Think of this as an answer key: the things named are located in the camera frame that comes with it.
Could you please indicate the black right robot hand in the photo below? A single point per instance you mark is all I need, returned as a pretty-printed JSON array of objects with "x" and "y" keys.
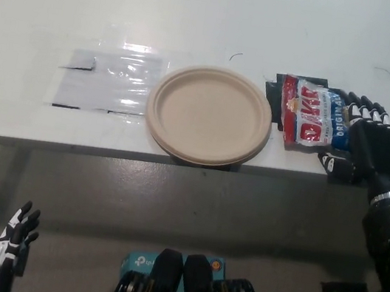
[{"x": 377, "y": 154}]

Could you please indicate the red blue sunflower seed bag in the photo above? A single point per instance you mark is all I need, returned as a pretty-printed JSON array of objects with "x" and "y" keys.
[{"x": 308, "y": 116}]

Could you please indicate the beige paper plate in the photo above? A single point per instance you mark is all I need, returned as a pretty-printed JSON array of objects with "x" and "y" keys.
[{"x": 207, "y": 114}]

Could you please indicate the black tape patch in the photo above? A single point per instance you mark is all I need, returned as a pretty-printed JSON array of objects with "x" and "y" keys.
[{"x": 272, "y": 95}]

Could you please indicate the teal tp-link box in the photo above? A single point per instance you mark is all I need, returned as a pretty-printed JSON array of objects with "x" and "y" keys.
[{"x": 140, "y": 262}]

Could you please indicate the clear taped plastic sheet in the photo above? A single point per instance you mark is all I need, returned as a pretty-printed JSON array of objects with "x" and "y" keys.
[{"x": 115, "y": 84}]

